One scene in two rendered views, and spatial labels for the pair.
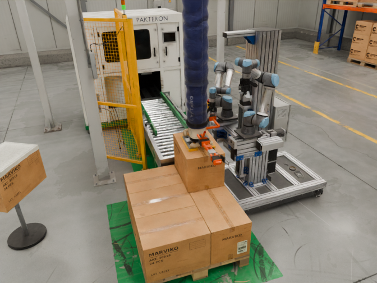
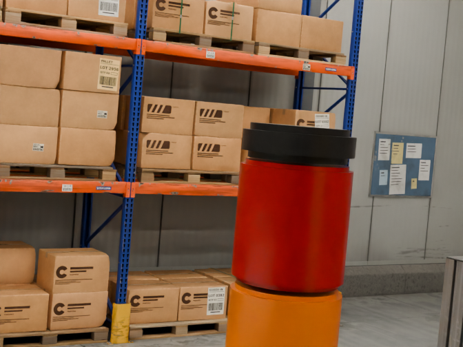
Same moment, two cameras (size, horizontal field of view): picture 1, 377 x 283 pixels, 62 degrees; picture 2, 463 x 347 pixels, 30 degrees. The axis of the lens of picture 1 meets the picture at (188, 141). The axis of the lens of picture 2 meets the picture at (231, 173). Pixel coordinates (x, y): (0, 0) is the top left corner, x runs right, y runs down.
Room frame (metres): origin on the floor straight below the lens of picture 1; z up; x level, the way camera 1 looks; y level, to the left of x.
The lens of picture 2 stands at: (4.49, 1.15, 2.34)
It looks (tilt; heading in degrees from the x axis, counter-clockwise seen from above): 4 degrees down; 257
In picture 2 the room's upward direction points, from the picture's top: 5 degrees clockwise
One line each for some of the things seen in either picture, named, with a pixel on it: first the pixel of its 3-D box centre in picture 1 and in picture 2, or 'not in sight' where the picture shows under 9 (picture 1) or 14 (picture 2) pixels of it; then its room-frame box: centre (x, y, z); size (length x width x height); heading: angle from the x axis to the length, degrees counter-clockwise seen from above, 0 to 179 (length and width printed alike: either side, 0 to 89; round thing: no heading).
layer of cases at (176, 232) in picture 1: (180, 210); not in sight; (2.58, 0.10, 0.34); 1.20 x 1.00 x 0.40; 17
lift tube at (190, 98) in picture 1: (196, 75); not in sight; (2.96, -0.09, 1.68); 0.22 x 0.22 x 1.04
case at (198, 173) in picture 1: (197, 159); not in sight; (2.96, -0.10, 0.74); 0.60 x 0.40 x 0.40; 15
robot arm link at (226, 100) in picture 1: (226, 101); not in sight; (3.46, -0.46, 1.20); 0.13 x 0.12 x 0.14; 73
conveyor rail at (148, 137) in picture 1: (143, 127); not in sight; (4.33, 0.67, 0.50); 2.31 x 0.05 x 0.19; 17
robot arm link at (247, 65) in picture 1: (247, 66); not in sight; (2.68, -0.52, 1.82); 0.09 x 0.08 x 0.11; 136
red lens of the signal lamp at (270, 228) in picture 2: not in sight; (292, 222); (4.38, 0.78, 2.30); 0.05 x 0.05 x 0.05
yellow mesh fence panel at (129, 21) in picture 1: (114, 100); not in sight; (4.05, 1.00, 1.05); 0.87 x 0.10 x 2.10; 69
